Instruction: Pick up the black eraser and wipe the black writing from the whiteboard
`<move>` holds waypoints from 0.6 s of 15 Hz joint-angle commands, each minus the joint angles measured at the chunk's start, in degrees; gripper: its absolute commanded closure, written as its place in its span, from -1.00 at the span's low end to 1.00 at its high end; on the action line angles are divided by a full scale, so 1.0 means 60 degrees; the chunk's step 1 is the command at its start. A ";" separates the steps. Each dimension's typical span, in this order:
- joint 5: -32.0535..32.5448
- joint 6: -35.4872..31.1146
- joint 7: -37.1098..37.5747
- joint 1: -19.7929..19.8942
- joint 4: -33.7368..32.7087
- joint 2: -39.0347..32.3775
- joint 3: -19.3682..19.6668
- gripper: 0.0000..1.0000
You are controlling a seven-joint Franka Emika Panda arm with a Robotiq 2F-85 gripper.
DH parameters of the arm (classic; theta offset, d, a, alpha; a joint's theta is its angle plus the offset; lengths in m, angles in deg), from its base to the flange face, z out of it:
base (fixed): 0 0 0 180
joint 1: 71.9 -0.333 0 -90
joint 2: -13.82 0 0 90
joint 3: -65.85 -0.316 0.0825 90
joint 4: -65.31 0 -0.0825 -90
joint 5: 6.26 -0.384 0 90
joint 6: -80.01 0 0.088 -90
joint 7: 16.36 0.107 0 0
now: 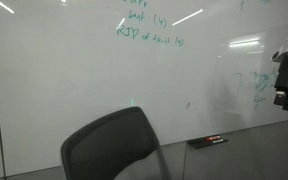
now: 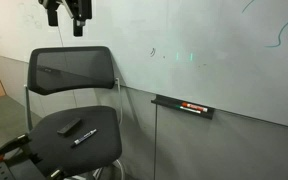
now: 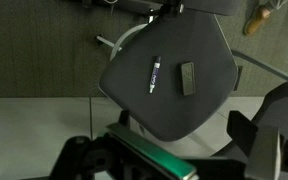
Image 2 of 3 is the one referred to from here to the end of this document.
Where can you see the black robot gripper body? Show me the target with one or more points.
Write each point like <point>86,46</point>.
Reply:
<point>76,9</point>

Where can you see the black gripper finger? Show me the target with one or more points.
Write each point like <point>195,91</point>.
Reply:
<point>52,17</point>
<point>78,28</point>

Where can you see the black whiteboard eraser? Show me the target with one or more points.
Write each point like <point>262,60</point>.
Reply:
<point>68,127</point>

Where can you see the green whiteboard marker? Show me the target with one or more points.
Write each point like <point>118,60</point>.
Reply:
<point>188,109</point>

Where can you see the red whiteboard marker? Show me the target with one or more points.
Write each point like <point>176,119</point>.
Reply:
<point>193,106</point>

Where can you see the black and white marker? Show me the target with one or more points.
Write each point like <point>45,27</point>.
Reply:
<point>83,138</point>

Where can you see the black mesh office chair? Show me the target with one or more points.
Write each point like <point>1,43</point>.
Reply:
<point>58,69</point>

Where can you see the black marker tray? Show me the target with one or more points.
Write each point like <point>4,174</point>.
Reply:
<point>181,105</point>

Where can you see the black clamp with orange handle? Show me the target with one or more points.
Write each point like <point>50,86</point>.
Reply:
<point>17,162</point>

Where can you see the wall whiteboard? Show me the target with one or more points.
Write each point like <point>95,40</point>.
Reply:
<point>227,54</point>

